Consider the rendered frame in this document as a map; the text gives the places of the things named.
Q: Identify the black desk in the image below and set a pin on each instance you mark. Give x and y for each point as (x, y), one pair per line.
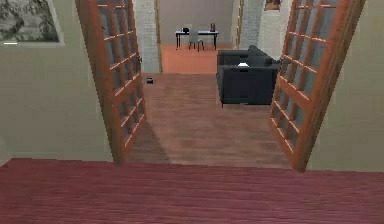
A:
(200, 33)

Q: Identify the brown framed wall picture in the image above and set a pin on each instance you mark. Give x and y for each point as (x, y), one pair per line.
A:
(272, 4)

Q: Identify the small black desk object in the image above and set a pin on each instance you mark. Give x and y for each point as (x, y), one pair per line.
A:
(185, 30)

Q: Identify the brown glazed room door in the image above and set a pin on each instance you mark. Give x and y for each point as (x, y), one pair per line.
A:
(306, 83)
(113, 70)

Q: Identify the white box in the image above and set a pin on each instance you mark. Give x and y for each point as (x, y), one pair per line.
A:
(243, 65)

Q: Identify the dark red vase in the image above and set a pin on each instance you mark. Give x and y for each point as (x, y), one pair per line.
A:
(212, 27)

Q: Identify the small black floor object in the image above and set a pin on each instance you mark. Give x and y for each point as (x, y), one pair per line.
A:
(150, 80)

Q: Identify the grey chair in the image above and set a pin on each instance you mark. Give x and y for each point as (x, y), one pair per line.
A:
(194, 39)

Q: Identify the grey framed wall picture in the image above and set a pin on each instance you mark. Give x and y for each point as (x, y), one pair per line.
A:
(26, 20)

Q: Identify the black sofa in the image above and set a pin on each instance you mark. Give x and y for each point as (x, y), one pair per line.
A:
(246, 83)

